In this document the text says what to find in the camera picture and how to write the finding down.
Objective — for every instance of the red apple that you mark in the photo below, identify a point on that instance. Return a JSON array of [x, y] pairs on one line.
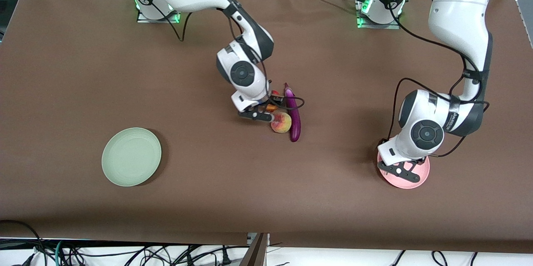
[[275, 92]]

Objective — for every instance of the purple eggplant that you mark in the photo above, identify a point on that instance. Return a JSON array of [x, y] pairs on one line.
[[295, 122]]

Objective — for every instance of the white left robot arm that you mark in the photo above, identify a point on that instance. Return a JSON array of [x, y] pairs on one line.
[[458, 8]]

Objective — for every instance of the pink plate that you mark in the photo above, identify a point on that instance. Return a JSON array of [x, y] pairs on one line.
[[399, 184]]

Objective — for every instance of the yellow pink peach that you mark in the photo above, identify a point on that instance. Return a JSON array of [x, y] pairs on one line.
[[282, 123]]

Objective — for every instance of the green plate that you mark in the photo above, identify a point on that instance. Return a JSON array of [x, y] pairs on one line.
[[131, 156]]

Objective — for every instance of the table cover sheet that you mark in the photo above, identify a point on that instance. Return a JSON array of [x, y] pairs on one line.
[[104, 70]]

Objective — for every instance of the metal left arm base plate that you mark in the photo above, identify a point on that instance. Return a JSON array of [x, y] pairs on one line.
[[366, 26]]

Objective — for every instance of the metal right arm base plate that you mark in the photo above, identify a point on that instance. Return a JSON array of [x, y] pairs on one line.
[[143, 19]]

